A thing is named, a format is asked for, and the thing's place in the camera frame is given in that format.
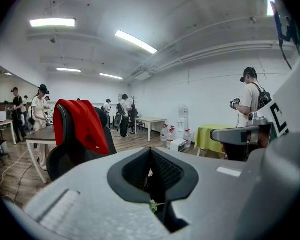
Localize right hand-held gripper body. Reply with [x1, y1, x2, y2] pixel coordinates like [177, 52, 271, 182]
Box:
[246, 47, 300, 142]

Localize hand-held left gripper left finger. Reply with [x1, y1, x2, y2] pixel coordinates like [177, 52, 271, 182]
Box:
[3, 146, 176, 240]

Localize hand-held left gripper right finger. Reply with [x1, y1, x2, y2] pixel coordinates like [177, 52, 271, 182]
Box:
[150, 129, 300, 240]

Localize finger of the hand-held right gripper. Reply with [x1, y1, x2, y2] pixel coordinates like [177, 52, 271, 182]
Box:
[210, 125, 263, 146]

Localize black mesh office chair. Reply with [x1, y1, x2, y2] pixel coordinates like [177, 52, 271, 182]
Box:
[46, 103, 261, 182]

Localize red clothes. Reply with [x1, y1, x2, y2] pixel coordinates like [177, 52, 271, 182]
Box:
[53, 98, 110, 156]

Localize green-covered table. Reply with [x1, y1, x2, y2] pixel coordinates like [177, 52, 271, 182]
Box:
[194, 124, 237, 157]

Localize white water dispenser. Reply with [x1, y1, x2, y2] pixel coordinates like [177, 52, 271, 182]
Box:
[177, 104, 190, 135]

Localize white box appliance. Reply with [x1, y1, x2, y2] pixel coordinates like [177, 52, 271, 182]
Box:
[169, 138, 187, 152]

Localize white flower bouquet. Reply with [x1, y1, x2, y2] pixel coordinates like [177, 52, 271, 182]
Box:
[148, 198, 167, 214]

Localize light wooden table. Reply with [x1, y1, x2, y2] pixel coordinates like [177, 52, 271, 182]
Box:
[134, 117, 168, 142]

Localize white ceiling pipes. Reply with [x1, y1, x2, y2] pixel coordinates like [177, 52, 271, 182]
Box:
[129, 40, 297, 77]

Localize dark wooden table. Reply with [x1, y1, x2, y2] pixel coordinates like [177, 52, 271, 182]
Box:
[24, 128, 57, 184]

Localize ceiling light panel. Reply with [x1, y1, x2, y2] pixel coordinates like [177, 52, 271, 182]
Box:
[99, 72, 124, 80]
[29, 18, 76, 28]
[114, 30, 158, 55]
[56, 67, 82, 73]
[265, 0, 276, 17]

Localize black coat stand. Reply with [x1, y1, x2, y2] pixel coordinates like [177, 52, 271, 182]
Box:
[129, 95, 140, 120]

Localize white ceiling air conditioner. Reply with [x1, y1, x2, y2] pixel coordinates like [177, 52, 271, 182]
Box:
[132, 68, 153, 82]

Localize light desk with white legs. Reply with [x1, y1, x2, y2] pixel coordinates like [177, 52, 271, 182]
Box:
[0, 120, 17, 145]

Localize black cable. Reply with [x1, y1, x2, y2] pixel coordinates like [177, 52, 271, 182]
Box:
[13, 162, 36, 202]

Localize white cable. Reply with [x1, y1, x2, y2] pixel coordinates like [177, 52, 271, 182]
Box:
[0, 148, 28, 202]

